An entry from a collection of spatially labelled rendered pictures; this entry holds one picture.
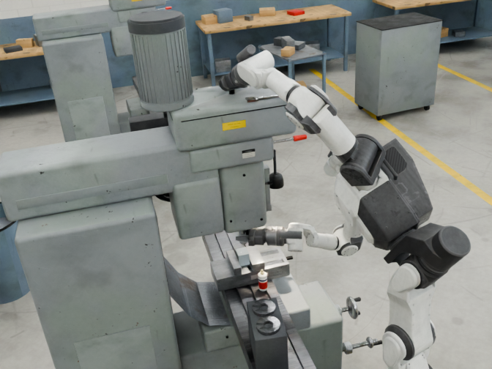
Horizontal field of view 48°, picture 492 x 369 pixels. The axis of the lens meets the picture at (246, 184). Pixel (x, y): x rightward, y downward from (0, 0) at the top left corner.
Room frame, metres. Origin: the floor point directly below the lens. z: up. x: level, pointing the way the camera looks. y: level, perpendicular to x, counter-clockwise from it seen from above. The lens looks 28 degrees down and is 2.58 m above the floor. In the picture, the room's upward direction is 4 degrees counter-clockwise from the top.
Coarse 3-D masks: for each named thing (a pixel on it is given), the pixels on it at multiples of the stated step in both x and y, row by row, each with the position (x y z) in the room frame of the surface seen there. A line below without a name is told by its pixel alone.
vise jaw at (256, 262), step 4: (248, 248) 2.16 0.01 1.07; (252, 248) 2.16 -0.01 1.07; (256, 248) 2.15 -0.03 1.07; (248, 252) 2.13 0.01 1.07; (252, 252) 2.13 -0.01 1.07; (256, 252) 2.12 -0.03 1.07; (252, 256) 2.09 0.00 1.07; (256, 256) 2.09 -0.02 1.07; (260, 256) 2.09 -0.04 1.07; (252, 260) 2.06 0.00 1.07; (256, 260) 2.06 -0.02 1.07; (260, 260) 2.06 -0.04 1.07; (252, 264) 2.03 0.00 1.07; (256, 264) 2.03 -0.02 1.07; (260, 264) 2.04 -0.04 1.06; (264, 264) 2.04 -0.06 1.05; (252, 268) 2.03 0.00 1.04; (256, 268) 2.03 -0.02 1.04; (260, 268) 2.04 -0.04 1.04; (264, 268) 2.04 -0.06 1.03
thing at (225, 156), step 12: (228, 144) 1.91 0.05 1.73; (240, 144) 1.91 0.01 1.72; (252, 144) 1.92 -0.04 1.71; (264, 144) 1.93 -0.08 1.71; (192, 156) 1.87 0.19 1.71; (204, 156) 1.88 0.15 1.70; (216, 156) 1.89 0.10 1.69; (228, 156) 1.90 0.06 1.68; (240, 156) 1.91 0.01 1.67; (252, 156) 1.92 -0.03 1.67; (264, 156) 1.93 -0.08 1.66; (192, 168) 1.87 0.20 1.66; (204, 168) 1.88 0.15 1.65; (216, 168) 1.89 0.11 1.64
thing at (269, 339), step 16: (256, 304) 1.65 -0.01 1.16; (272, 304) 1.64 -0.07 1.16; (256, 320) 1.58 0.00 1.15; (272, 320) 1.56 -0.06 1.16; (256, 336) 1.49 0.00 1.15; (272, 336) 1.49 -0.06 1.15; (256, 352) 1.47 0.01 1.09; (272, 352) 1.48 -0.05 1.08; (256, 368) 1.49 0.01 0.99; (272, 368) 1.48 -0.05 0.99
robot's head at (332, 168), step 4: (332, 156) 1.89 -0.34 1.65; (328, 160) 1.91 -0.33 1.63; (332, 160) 1.89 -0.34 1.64; (336, 160) 1.87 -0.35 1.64; (328, 164) 1.90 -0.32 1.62; (332, 164) 1.89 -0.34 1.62; (336, 164) 1.88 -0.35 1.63; (340, 164) 1.88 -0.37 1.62; (324, 168) 1.92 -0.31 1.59; (328, 168) 1.90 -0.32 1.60; (332, 168) 1.88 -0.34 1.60; (336, 168) 1.88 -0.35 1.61; (328, 172) 1.90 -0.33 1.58; (332, 172) 1.89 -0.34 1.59; (336, 172) 1.89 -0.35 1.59
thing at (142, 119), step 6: (150, 114) 2.31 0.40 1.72; (156, 114) 2.30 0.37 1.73; (162, 114) 2.29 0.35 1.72; (132, 120) 2.25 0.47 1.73; (138, 120) 2.24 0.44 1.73; (144, 120) 2.24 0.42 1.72; (150, 120) 2.25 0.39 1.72; (156, 120) 2.25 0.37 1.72; (162, 120) 2.26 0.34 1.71; (132, 126) 2.23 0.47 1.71; (138, 126) 2.23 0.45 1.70; (144, 126) 2.24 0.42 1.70; (150, 126) 2.24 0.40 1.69; (156, 126) 2.25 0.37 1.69; (162, 126) 2.25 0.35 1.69
